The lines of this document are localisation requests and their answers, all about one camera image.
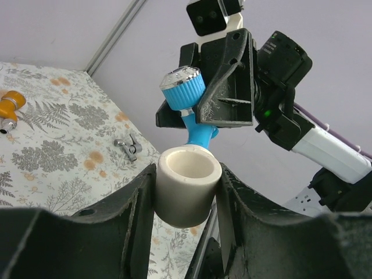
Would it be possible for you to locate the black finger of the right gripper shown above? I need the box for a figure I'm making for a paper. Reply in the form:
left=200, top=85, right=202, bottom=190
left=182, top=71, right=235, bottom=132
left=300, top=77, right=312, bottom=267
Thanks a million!
left=155, top=101, right=185, bottom=128

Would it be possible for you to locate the white plastic elbow fitting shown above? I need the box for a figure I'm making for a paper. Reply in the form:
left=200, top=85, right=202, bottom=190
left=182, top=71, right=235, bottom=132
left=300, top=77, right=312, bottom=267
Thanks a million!
left=154, top=144, right=222, bottom=228

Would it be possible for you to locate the blue plastic faucet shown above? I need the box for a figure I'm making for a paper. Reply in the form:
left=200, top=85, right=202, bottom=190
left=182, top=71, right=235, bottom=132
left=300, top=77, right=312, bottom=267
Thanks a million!
left=159, top=66, right=219, bottom=149

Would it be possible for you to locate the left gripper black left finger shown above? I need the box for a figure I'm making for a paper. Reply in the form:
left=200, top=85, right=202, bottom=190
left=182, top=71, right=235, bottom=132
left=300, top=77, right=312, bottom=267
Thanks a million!
left=1, top=164, right=156, bottom=278

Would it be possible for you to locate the floral patterned mat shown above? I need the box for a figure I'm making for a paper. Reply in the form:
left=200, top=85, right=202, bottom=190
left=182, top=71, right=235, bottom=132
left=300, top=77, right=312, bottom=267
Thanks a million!
left=1, top=62, right=204, bottom=278

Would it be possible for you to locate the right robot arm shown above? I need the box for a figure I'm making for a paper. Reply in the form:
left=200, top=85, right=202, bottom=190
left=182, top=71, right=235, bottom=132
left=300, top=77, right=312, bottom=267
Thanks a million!
left=156, top=28, right=371, bottom=214

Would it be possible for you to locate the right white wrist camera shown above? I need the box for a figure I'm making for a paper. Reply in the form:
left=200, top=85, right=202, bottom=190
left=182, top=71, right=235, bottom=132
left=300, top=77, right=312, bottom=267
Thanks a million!
left=186, top=0, right=244, bottom=45

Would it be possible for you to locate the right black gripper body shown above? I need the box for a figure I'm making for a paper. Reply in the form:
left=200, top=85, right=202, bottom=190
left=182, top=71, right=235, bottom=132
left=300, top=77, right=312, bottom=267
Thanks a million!
left=178, top=38, right=226, bottom=84

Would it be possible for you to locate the small chrome faucet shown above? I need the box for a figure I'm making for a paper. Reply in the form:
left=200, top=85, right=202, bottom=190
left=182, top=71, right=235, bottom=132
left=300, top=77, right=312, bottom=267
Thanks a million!
left=113, top=133, right=142, bottom=162

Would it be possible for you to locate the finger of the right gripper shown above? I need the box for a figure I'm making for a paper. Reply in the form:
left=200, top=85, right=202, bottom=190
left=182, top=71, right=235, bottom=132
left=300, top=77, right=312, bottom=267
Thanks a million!
left=196, top=28, right=255, bottom=127

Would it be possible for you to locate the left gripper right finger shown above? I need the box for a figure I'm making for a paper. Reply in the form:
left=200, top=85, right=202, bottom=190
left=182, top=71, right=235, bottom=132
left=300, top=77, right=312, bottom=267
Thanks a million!
left=216, top=167, right=371, bottom=278

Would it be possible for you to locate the right aluminium frame post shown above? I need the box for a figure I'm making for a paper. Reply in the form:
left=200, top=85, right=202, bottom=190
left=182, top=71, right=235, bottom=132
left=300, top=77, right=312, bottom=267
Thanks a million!
left=84, top=0, right=147, bottom=76

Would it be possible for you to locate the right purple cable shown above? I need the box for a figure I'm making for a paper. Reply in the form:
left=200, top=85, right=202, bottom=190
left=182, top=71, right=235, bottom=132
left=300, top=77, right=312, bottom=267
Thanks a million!
left=293, top=101, right=372, bottom=159

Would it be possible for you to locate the orange plastic faucet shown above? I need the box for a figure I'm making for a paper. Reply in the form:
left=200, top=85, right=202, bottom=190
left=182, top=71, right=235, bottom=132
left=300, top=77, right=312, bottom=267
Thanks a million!
left=1, top=90, right=26, bottom=134

